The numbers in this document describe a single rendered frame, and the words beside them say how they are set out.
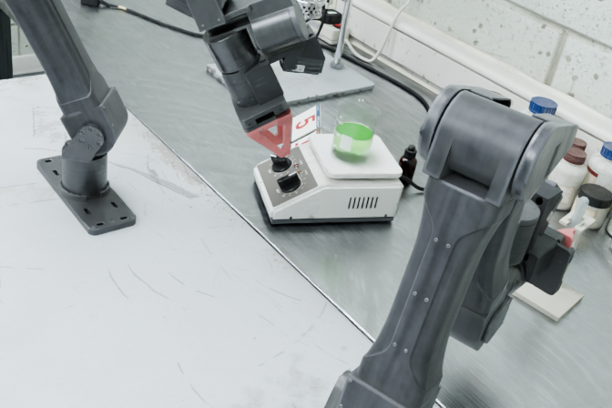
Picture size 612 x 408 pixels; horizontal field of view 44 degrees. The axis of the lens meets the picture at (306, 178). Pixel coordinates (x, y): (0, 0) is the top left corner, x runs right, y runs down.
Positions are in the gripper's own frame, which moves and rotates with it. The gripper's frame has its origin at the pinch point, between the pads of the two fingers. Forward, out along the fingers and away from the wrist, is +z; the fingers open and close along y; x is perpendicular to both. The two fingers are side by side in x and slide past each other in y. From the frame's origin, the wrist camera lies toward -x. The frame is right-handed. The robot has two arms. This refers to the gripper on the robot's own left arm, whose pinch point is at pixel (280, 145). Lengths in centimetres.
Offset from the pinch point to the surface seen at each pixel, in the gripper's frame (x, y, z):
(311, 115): -6.4, 26.2, 14.0
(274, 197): 4.2, -0.8, 7.2
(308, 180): -1.3, -0.6, 7.3
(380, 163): -12.1, 0.2, 10.7
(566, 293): -27.3, -21.6, 28.9
